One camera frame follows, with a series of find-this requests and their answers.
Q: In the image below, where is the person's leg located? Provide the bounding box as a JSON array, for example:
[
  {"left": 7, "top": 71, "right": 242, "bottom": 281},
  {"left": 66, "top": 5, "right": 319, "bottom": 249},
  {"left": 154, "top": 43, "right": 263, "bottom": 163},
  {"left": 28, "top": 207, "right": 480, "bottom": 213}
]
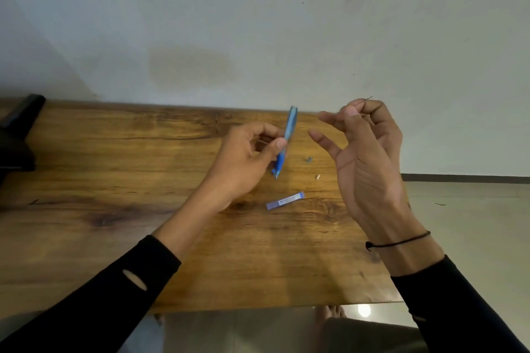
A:
[
  {"left": 119, "top": 314, "right": 167, "bottom": 353},
  {"left": 321, "top": 317, "right": 430, "bottom": 353}
]

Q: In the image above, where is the person's left leg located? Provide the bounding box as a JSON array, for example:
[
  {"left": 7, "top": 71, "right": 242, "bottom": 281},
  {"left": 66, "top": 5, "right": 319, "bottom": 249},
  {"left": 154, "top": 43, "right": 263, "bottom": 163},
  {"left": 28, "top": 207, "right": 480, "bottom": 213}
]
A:
[{"left": 119, "top": 314, "right": 167, "bottom": 353}]

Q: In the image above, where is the person's left forearm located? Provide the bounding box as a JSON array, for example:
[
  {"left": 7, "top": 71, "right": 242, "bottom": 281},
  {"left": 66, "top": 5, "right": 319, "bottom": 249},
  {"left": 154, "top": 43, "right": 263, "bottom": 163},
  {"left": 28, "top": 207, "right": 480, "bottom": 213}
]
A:
[{"left": 0, "top": 195, "right": 221, "bottom": 353}]

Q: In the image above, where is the clear purple lead case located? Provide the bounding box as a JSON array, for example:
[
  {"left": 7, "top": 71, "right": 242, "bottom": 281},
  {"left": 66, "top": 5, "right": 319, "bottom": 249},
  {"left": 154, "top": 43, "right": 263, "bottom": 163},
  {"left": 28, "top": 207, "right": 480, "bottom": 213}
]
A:
[{"left": 266, "top": 191, "right": 306, "bottom": 212}]

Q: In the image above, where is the person's right hand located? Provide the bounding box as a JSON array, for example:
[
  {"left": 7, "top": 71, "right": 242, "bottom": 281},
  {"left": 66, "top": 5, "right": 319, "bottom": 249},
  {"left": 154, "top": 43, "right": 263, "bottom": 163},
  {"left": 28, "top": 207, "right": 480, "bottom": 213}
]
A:
[{"left": 308, "top": 98, "right": 431, "bottom": 247}]

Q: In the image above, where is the person's right leg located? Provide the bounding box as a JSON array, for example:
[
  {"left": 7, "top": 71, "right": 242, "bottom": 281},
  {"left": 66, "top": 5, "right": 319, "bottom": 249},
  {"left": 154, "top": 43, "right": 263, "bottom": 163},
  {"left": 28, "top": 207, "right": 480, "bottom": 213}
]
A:
[{"left": 321, "top": 317, "right": 430, "bottom": 353}]

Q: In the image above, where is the black string bracelet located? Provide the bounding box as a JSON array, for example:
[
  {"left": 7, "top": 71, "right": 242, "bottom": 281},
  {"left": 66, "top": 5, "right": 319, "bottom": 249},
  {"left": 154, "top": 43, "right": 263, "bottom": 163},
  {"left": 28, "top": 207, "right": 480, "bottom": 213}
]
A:
[{"left": 364, "top": 231, "right": 432, "bottom": 253}]

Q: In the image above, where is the person's right foot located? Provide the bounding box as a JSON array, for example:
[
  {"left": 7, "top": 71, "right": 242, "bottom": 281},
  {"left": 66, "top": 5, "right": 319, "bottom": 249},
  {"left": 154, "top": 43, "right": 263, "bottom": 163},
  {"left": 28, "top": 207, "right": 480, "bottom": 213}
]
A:
[{"left": 314, "top": 304, "right": 347, "bottom": 350}]

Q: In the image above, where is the person's left hand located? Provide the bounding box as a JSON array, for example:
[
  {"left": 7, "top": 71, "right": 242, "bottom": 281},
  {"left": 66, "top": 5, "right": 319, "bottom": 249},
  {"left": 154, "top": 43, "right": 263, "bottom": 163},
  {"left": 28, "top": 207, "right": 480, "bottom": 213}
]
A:
[{"left": 203, "top": 120, "right": 289, "bottom": 213}]

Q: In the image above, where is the black monitor stand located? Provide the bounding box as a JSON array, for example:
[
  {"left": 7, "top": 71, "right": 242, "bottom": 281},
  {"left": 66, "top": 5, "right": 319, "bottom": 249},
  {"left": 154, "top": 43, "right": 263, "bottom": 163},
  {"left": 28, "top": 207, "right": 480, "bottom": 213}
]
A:
[{"left": 0, "top": 93, "right": 47, "bottom": 185}]

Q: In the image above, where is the person's right forearm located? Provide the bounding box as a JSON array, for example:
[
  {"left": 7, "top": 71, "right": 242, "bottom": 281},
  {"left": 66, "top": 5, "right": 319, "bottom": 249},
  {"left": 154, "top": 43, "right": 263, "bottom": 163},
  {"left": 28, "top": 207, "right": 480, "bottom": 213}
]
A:
[{"left": 367, "top": 236, "right": 529, "bottom": 353}]

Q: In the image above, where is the blue mechanical pencil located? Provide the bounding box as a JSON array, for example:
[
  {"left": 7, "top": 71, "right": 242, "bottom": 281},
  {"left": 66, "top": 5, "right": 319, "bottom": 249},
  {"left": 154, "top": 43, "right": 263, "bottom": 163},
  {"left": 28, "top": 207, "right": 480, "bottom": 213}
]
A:
[{"left": 271, "top": 105, "right": 299, "bottom": 181}]

